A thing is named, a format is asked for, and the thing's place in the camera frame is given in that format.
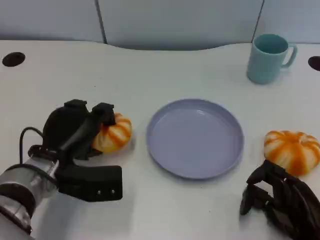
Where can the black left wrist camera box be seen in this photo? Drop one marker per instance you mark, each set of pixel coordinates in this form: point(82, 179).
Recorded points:
point(92, 182)

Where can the lilac plate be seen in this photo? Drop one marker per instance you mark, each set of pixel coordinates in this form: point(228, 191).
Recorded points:
point(195, 140)

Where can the pale green mug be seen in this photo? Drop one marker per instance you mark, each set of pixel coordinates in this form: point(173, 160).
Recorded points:
point(265, 65)

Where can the black round table grommet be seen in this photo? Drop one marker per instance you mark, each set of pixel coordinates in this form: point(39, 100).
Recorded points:
point(315, 62)
point(13, 59)

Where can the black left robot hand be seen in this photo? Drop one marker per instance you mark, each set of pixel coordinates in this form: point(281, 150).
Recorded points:
point(62, 125)

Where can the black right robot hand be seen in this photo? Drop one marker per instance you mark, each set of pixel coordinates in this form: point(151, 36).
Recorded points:
point(287, 200)

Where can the orange white toy bread roll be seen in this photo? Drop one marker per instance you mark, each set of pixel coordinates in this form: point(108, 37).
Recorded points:
point(292, 150)
point(115, 135)

